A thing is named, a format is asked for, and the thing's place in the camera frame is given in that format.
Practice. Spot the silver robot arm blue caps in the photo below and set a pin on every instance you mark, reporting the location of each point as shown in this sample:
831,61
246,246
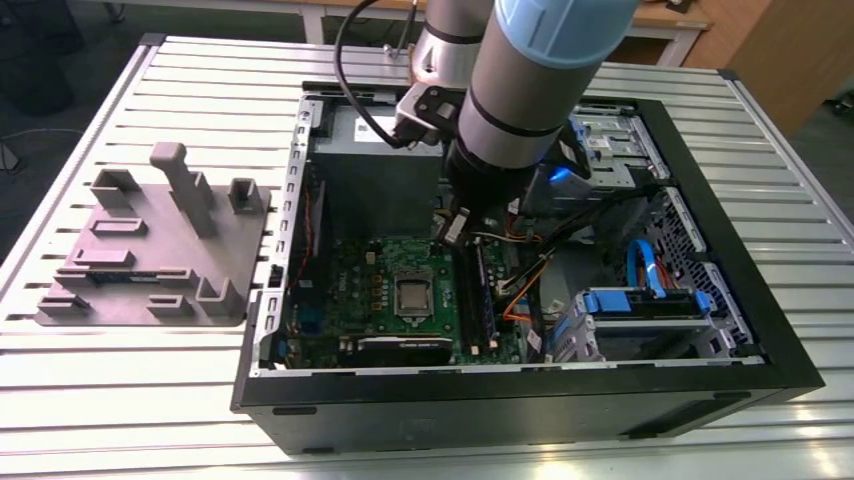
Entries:
528,90

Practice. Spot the CPU socket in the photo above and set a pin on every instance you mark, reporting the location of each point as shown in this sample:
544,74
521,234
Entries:
414,315

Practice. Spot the grey power supply unit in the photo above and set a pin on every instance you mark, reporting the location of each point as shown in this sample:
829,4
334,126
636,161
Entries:
374,190

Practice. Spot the grey metal drive cage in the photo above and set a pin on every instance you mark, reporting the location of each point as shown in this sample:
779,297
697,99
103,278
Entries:
621,175

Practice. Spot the black RAM slot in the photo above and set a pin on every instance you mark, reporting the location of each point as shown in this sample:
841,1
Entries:
489,295
462,295
469,295
481,295

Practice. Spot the green motherboard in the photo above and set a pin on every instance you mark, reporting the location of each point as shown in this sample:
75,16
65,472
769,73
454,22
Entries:
434,335

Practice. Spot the hard disk in blue carrier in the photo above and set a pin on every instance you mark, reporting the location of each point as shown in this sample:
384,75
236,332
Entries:
661,306

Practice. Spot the black graphics card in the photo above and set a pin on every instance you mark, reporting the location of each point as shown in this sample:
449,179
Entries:
401,352

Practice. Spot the black open PC case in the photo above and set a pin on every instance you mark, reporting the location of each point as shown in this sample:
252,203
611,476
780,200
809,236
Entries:
468,415

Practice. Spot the grey parts rack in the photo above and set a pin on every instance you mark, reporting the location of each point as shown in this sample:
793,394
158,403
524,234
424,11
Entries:
168,240

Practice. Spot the brown wooden cabinet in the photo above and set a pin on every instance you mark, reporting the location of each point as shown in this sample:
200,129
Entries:
788,50

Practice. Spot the RAM stick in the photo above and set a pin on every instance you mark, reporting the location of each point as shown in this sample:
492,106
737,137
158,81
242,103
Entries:
128,278

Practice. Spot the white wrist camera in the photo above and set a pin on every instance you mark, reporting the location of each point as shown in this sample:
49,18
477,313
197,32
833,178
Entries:
410,122

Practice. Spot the silver disk bay frame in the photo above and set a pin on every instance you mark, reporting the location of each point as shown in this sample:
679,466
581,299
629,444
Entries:
668,325

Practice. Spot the white frame table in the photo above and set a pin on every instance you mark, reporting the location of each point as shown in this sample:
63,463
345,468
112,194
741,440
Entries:
314,25

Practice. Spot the wooden desk white frame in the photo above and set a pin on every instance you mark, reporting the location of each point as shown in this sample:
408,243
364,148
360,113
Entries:
668,20

